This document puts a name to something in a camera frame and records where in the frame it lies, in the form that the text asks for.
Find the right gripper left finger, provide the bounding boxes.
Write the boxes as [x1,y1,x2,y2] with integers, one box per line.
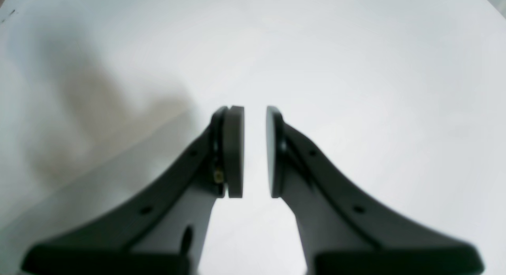
[22,106,245,275]

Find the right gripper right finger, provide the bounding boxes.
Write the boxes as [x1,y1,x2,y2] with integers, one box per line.
[266,106,485,275]

